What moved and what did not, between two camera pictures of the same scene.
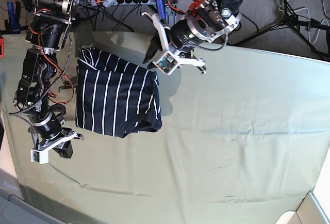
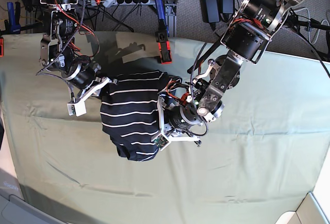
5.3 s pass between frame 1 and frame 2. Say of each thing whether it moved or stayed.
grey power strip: stayed
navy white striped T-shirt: moved
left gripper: moved
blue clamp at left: stayed
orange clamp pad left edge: stayed
